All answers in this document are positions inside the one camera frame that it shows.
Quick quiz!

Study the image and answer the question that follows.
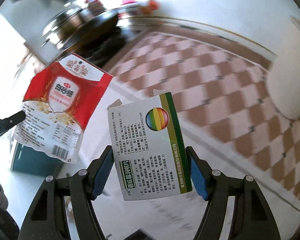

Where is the white green medicine box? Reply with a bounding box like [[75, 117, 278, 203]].
[[108, 92, 192, 201]]

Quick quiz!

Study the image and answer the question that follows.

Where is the teal cabinet door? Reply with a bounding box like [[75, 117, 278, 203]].
[[11, 143, 63, 176]]

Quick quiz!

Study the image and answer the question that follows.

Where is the large cream cylindrical container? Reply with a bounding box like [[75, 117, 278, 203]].
[[266, 16, 300, 120]]

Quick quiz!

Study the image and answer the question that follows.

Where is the black stove with pots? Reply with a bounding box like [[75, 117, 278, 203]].
[[42, 8, 129, 68]]

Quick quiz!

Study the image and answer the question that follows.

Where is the checkered beige tablecloth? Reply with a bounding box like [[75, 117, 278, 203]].
[[60, 25, 300, 239]]

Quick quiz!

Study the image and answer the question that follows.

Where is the red white sugar bag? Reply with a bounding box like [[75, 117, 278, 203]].
[[13, 54, 113, 164]]

